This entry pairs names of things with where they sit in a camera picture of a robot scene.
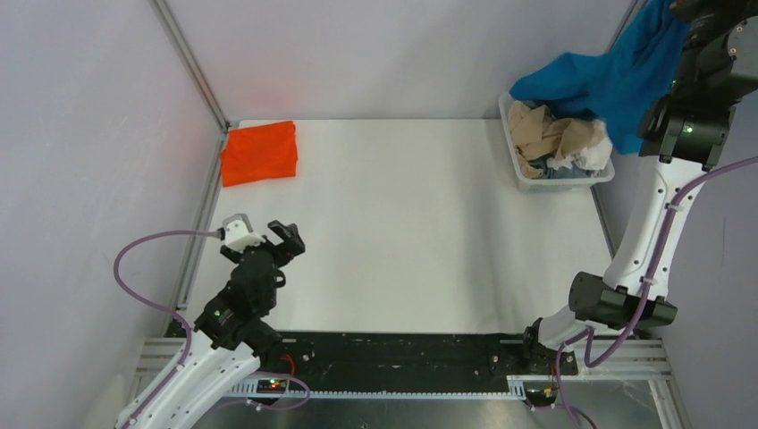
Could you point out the right controller board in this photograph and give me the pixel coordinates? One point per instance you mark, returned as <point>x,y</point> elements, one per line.
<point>541,397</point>

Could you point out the left aluminium frame post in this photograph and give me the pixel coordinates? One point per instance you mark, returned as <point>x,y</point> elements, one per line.
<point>173,30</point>

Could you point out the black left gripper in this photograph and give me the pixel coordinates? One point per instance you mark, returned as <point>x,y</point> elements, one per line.
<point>291,244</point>

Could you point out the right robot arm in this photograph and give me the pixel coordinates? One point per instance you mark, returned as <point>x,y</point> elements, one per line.
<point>683,134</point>

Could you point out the right aluminium frame post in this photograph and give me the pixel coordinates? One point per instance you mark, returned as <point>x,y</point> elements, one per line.
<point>633,9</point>

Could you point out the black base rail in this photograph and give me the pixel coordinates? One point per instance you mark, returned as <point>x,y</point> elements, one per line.
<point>413,363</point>

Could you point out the beige t shirt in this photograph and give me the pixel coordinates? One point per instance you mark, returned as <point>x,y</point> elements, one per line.
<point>536,134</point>

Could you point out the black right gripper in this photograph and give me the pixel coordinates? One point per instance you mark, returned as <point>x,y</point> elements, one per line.
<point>687,9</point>

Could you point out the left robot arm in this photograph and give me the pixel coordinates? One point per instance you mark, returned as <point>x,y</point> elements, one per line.
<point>230,339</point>

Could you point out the white plastic laundry basket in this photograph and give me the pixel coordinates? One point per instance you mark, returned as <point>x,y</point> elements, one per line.
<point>526,185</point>

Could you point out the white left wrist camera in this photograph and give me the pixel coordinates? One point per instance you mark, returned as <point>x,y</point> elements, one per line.
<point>238,234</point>

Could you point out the aluminium frame post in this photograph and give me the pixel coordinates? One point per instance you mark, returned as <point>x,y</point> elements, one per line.
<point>173,30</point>
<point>633,9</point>

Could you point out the left controller board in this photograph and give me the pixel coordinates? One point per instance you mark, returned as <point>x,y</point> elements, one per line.
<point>271,386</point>

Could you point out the light blue t shirt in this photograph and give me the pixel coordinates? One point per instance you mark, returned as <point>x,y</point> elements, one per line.
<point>567,173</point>

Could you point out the folded orange t shirt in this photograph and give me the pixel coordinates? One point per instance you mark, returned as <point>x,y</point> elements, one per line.
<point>260,153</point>

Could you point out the controller board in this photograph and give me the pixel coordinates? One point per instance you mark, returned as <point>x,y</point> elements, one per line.
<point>541,397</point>
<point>271,386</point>

